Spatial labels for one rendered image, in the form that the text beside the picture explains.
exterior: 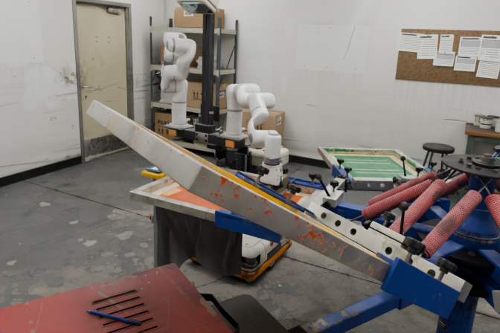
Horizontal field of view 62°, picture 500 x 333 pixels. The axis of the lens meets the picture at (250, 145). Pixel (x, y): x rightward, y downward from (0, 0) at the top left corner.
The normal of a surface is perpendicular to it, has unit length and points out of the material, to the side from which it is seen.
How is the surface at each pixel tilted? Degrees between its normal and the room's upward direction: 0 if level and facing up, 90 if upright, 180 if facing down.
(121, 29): 90
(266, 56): 90
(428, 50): 86
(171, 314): 0
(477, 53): 85
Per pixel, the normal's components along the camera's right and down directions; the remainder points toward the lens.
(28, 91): 0.89, 0.15
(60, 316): 0.04, -0.97
